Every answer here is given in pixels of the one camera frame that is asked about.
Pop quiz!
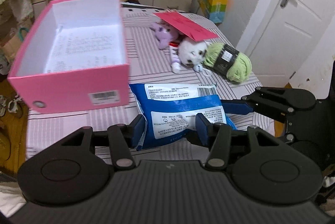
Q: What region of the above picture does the white door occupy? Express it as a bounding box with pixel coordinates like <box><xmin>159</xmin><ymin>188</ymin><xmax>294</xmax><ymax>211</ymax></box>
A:
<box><xmin>237</xmin><ymin>0</ymin><xmax>334</xmax><ymax>87</ymax></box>

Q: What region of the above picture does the purple plush toy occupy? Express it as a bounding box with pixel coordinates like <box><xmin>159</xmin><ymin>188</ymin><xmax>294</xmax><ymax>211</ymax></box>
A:
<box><xmin>150</xmin><ymin>21</ymin><xmax>179</xmax><ymax>50</ymax></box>

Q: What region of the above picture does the pink cardboard shoe box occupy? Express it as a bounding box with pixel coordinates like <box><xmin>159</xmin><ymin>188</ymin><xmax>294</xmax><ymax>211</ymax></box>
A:
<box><xmin>8</xmin><ymin>0</ymin><xmax>130</xmax><ymax>113</ymax></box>

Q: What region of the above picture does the green yarn ball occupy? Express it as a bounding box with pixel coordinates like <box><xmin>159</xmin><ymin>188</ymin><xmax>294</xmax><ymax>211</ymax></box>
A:
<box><xmin>203</xmin><ymin>42</ymin><xmax>252</xmax><ymax>83</ymax></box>

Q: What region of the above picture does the blue wet wipes pack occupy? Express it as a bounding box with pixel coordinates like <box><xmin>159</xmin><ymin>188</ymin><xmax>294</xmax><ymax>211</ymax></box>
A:
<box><xmin>127</xmin><ymin>83</ymin><xmax>236</xmax><ymax>150</ymax></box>

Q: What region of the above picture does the red paper envelope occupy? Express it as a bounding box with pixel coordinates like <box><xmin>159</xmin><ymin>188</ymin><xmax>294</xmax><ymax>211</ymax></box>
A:
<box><xmin>154</xmin><ymin>11</ymin><xmax>218</xmax><ymax>42</ymax></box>

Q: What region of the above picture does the striped bed sheet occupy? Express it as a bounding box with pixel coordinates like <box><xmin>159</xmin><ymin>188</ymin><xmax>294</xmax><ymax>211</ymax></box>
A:
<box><xmin>26</xmin><ymin>6</ymin><xmax>261</xmax><ymax>162</ymax></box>

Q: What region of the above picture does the white plush toy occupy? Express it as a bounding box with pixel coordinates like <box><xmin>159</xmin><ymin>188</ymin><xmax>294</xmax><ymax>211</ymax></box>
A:
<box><xmin>169</xmin><ymin>37</ymin><xmax>210</xmax><ymax>74</ymax></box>

